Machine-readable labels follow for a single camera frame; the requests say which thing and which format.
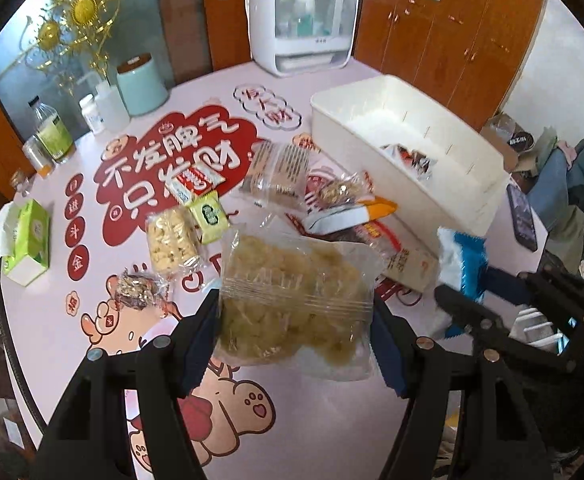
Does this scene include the clear packet of puffed corn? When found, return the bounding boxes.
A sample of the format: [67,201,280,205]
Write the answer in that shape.
[145,206,202,278]

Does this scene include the small clear glass jar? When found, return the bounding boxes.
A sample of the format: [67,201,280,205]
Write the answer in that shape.
[9,170,33,196]

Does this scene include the glass bottle with green label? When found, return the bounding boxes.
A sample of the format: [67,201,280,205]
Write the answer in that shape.
[26,97,77,164]

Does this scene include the open cardboard box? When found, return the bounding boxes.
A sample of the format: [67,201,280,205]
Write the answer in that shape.
[480,112,558,175]

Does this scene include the clear bag of yellow puffs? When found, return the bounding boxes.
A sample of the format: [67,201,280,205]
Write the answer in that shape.
[214,225,389,382]

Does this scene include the large white plastic bottle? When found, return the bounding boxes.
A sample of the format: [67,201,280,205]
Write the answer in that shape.
[94,82,132,134]

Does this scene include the black smartphone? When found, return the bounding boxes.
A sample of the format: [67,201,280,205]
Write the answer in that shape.
[506,184,539,252]

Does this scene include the red and white snack packet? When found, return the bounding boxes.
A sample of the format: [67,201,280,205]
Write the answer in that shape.
[164,166,227,207]

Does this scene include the blue and white snack packet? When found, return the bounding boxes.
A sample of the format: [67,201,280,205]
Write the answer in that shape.
[434,226,491,339]

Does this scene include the white cabinet with clear door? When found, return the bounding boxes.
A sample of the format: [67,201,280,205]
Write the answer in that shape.
[244,0,363,79]

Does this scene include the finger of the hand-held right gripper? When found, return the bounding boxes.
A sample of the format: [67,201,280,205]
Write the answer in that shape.
[486,266,584,317]
[434,285,511,342]

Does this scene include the pile of clothes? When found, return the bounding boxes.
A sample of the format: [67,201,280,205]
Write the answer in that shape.
[526,139,584,281]

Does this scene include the clear packet of nuts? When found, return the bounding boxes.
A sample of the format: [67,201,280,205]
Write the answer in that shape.
[317,172,375,211]

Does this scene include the small white plastic bottle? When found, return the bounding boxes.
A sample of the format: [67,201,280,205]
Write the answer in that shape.
[79,93,106,135]

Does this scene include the mint green canister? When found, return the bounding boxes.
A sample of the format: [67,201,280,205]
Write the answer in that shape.
[115,53,169,117]

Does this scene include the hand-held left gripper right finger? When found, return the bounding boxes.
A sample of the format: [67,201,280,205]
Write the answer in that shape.
[369,297,555,480]

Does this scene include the red and black snack packet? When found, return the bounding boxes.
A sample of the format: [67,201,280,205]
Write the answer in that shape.
[381,142,440,177]

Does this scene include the clear packet of brown crackers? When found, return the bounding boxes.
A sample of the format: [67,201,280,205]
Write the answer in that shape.
[239,140,313,208]

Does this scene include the orange and white snack packet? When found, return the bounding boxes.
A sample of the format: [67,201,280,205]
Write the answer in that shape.
[302,195,399,236]

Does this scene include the gold foil snack packet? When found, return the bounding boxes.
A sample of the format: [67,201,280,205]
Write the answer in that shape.
[104,268,179,319]

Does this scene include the wooden door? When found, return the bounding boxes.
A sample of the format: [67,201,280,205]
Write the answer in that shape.
[199,0,259,74]

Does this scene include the wooden cabinet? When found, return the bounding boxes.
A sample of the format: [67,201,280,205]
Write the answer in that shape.
[354,0,548,117]

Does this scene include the green snack packet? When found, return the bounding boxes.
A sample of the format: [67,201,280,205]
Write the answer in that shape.
[188,190,231,245]

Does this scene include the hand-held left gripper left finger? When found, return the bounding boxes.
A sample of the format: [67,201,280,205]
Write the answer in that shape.
[34,287,223,480]

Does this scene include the golden decorative branches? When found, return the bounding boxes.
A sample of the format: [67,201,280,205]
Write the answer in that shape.
[2,0,139,97]

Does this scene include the white plastic storage bin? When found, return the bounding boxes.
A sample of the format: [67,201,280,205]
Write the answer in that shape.
[310,74,512,239]

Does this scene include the green tissue box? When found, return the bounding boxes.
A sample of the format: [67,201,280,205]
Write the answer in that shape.
[0,198,53,286]

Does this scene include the dark red snack packet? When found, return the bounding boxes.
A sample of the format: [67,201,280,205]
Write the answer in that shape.
[344,220,405,262]

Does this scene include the small jar with orange contents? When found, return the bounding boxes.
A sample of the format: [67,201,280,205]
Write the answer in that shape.
[21,137,56,179]

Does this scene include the beige snack packet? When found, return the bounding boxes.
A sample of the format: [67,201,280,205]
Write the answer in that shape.
[381,244,441,294]

